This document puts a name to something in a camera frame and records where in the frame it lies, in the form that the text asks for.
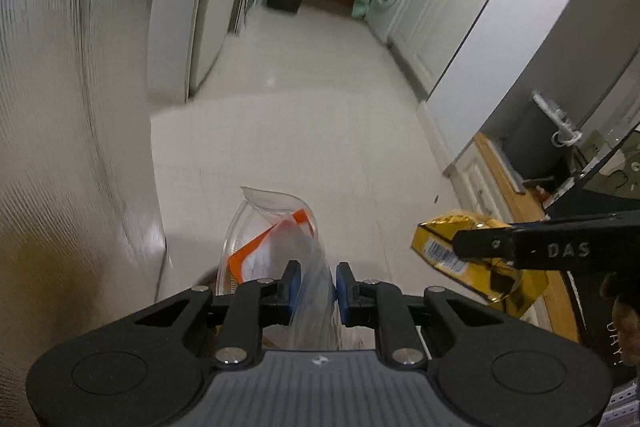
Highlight clear plastic bag orange label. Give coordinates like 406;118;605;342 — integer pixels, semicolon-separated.
215;186;362;350

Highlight yellow crushed carton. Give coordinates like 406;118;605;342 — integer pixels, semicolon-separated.
411;210;548;317

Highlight person right hand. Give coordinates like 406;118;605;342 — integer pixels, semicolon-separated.
601;272;639;366

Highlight white kitchen cabinets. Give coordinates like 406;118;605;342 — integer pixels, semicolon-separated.
390;0;488;95

